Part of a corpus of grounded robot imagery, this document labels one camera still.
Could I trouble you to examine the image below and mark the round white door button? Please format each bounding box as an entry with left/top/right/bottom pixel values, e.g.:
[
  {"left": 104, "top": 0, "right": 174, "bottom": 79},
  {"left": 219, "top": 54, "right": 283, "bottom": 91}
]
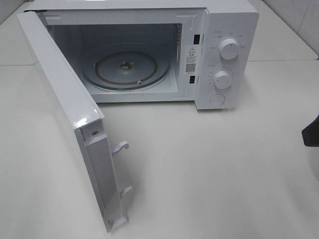
[{"left": 209, "top": 94, "right": 225, "bottom": 107}]

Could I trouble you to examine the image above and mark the glass microwave turntable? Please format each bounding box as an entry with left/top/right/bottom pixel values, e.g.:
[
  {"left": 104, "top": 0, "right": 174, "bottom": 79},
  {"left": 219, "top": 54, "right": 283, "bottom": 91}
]
[{"left": 81, "top": 42, "right": 171, "bottom": 91}]

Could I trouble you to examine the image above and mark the upper white power knob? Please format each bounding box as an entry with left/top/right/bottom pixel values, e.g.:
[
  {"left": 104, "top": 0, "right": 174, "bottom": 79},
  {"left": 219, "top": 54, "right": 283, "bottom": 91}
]
[{"left": 219, "top": 37, "right": 240, "bottom": 60}]

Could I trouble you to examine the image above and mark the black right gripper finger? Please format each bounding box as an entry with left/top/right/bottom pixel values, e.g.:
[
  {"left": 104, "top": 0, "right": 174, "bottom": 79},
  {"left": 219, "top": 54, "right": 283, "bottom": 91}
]
[{"left": 302, "top": 116, "right": 319, "bottom": 147}]

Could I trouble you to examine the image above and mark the white timer knob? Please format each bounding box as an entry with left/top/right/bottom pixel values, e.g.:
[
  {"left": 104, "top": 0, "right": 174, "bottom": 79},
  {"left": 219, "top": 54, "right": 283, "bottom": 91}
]
[{"left": 213, "top": 71, "right": 232, "bottom": 90}]

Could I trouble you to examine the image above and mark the white microwave oven body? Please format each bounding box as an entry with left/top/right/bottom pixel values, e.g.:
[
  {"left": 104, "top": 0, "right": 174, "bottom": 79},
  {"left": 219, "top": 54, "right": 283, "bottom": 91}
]
[{"left": 22, "top": 0, "right": 259, "bottom": 110}]

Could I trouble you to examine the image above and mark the white warning label sticker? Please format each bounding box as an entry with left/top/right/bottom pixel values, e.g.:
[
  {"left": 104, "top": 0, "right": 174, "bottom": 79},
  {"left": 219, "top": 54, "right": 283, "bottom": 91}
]
[{"left": 183, "top": 45, "right": 199, "bottom": 74}]

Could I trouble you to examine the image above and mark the white microwave door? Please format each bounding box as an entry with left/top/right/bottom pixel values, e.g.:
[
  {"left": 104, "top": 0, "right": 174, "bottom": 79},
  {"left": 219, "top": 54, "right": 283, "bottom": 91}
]
[{"left": 17, "top": 11, "right": 132, "bottom": 232}]

